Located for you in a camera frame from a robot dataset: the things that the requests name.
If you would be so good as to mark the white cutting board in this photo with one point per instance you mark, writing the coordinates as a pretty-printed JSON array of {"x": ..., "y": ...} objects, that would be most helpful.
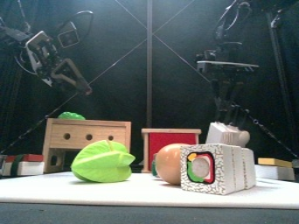
[{"x": 145, "y": 192}]

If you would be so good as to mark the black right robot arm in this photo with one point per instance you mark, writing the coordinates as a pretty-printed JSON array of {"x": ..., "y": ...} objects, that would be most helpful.
[{"x": 230, "y": 43}]

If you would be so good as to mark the green toy starfruit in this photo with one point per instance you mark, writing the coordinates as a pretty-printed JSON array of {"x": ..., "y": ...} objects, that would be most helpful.
[{"x": 102, "y": 162}]

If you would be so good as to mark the yellow flat block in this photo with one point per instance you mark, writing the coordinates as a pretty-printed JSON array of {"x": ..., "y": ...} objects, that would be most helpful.
[{"x": 274, "y": 162}]

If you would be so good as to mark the small green toy piece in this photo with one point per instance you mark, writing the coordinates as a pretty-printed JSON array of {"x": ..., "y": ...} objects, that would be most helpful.
[{"x": 154, "y": 167}]

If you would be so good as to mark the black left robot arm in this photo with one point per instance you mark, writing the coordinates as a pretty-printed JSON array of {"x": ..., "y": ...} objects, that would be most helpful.
[{"x": 11, "y": 33}]

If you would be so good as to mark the dark side frame pole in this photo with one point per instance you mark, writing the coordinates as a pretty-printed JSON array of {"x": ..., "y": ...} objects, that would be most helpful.
[{"x": 278, "y": 73}]

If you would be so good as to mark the red wooden-framed box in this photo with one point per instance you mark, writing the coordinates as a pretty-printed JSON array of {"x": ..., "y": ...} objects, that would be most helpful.
[{"x": 171, "y": 143}]

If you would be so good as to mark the white flat block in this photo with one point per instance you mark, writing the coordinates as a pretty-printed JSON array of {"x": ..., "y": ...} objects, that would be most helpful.
[{"x": 273, "y": 172}]

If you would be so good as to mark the green toy vegetable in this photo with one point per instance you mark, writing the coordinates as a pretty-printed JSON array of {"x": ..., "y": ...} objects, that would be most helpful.
[{"x": 71, "y": 116}]

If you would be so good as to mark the wooden toy stove box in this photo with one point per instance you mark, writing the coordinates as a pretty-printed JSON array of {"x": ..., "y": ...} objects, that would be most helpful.
[{"x": 87, "y": 135}]

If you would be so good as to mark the white sushi roll block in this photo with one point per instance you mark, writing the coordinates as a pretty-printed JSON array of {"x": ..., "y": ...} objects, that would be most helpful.
[{"x": 218, "y": 169}]

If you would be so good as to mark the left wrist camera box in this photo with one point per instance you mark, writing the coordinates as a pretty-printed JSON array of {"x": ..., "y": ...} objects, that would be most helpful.
[{"x": 69, "y": 36}]

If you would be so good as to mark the white knife block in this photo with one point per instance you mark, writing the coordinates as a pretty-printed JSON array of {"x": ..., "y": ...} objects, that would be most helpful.
[{"x": 226, "y": 134}]

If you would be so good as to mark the red and white block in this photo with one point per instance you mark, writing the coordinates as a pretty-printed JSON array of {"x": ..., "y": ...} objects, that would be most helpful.
[{"x": 26, "y": 166}]

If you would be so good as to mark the peach toy egg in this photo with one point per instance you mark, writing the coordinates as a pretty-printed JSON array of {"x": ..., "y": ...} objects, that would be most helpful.
[{"x": 170, "y": 163}]

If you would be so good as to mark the grey vertical frame pole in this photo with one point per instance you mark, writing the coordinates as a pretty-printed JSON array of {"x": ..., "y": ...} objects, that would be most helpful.
[{"x": 149, "y": 73}]

